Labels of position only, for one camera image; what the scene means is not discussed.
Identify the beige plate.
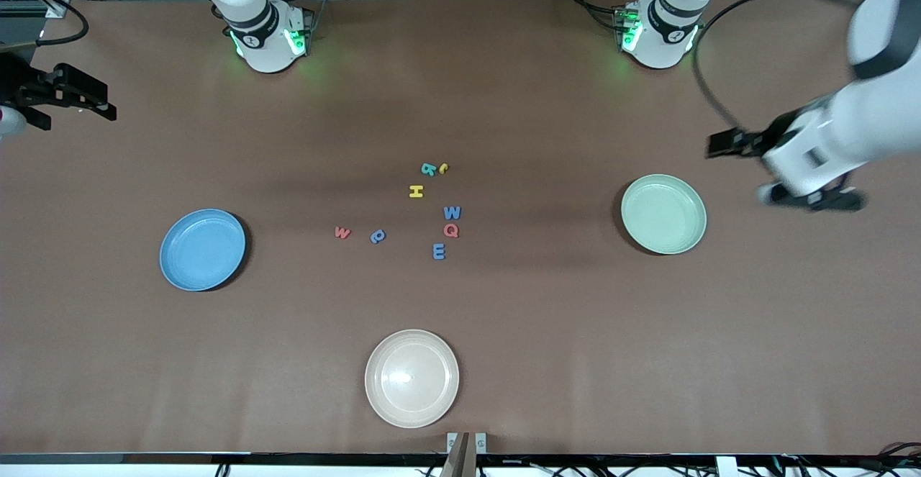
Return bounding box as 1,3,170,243
365,330,460,429

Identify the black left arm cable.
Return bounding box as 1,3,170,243
692,0,861,136

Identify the blue plate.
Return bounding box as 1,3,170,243
160,209,247,292

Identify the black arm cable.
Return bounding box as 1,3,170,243
0,0,89,50
692,0,861,136

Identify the light green plate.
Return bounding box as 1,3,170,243
621,174,707,255

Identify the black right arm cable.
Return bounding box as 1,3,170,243
0,0,89,50

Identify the metal bracket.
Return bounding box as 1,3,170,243
447,432,487,456

